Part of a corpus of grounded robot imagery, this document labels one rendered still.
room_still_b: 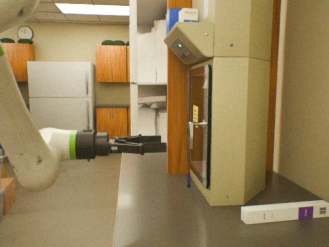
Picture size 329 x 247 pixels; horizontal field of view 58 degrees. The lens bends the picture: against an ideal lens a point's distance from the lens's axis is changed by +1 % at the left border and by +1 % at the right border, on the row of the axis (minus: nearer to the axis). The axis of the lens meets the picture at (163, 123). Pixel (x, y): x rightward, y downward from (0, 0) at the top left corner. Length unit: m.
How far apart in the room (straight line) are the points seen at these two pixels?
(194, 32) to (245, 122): 0.32
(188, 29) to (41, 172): 0.57
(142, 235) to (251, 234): 0.28
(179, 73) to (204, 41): 0.38
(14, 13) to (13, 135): 0.31
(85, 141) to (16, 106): 0.24
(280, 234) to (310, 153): 0.48
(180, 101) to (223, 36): 0.43
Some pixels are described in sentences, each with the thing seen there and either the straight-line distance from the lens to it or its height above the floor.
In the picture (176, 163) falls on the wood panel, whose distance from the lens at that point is 1.31.
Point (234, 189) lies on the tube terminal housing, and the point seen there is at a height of 0.99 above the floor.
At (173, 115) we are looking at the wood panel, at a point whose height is 1.20.
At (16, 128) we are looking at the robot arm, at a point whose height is 1.22.
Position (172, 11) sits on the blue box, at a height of 1.59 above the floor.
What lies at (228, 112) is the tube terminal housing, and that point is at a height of 1.24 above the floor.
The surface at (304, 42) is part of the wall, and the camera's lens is 1.32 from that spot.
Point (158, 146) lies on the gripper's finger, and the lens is 0.88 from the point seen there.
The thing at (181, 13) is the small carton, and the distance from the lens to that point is 1.02.
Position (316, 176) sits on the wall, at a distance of 1.25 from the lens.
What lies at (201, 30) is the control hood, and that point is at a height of 1.49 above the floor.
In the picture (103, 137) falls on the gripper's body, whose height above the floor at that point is 1.17.
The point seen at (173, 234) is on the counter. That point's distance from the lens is 0.81.
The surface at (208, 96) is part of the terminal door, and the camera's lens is 0.92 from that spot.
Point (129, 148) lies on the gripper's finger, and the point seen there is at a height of 1.14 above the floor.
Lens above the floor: 1.32
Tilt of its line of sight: 7 degrees down
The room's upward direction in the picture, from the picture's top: straight up
